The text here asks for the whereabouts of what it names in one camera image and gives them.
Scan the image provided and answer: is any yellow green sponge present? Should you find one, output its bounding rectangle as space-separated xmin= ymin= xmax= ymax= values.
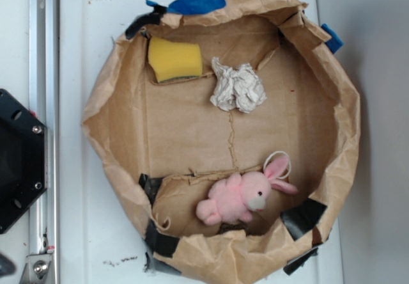
xmin=148 ymin=37 xmax=203 ymax=83

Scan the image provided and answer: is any metal corner bracket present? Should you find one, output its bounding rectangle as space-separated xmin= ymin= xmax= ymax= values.
xmin=19 ymin=253 xmax=52 ymax=284

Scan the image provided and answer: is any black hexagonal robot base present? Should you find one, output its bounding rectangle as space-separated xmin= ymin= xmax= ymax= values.
xmin=1 ymin=89 xmax=47 ymax=234

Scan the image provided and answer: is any brown paper bag bin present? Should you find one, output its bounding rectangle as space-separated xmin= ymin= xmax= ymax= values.
xmin=82 ymin=0 xmax=360 ymax=283

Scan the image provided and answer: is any brown rock lump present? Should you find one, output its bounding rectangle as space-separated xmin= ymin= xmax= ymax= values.
xmin=218 ymin=222 xmax=249 ymax=235

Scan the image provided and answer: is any aluminium extrusion rail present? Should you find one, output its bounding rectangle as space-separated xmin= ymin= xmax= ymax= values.
xmin=29 ymin=0 xmax=60 ymax=255

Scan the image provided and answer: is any pink plush bunny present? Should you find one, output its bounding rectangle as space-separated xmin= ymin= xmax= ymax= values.
xmin=196 ymin=151 xmax=298 ymax=226

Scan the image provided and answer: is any crumpled white paper ball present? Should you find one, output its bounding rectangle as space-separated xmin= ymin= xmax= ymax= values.
xmin=210 ymin=57 xmax=267 ymax=113

